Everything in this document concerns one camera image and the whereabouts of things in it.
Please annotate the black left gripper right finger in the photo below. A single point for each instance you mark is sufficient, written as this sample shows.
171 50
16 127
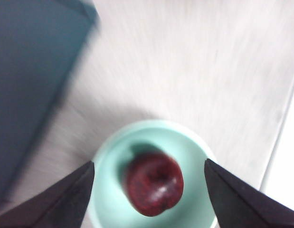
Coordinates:
244 209

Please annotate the dark purple plum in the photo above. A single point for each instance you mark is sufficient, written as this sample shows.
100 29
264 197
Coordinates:
154 185

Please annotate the teal ceramic bowl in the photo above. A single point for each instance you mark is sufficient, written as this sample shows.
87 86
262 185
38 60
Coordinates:
108 190

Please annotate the black rectangular tray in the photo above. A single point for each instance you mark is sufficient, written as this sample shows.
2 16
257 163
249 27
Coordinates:
30 83

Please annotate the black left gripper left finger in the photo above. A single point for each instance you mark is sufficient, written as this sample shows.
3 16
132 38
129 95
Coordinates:
54 206

